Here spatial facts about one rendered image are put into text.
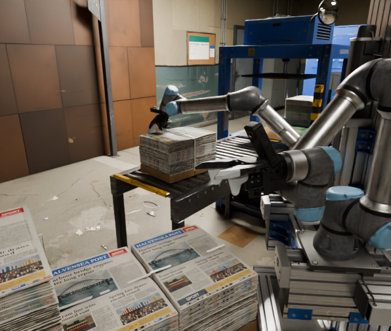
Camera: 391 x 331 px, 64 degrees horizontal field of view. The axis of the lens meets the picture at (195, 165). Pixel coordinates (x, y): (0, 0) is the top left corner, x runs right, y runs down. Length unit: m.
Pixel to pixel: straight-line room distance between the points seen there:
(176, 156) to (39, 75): 3.07
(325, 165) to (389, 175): 0.24
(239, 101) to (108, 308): 1.08
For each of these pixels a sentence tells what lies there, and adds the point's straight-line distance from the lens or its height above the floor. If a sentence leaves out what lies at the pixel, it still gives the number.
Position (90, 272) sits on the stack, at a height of 0.83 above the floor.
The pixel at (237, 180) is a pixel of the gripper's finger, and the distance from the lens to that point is 0.67.
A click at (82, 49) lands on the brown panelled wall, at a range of 4.81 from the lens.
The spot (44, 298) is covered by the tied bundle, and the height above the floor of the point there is 1.02.
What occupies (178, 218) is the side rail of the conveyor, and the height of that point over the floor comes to 0.71.
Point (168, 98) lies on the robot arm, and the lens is 1.86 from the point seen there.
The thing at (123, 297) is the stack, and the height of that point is 0.83.
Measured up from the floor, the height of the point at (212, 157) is 0.89.
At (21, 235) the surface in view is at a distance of 0.87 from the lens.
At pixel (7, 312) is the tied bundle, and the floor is 1.02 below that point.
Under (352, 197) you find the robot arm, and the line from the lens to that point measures 1.12.
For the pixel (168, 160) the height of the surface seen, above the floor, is 0.94.
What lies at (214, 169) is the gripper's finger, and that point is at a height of 1.22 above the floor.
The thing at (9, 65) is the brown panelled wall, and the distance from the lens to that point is 4.38.
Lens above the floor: 1.47
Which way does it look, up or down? 19 degrees down
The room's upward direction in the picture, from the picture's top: straight up
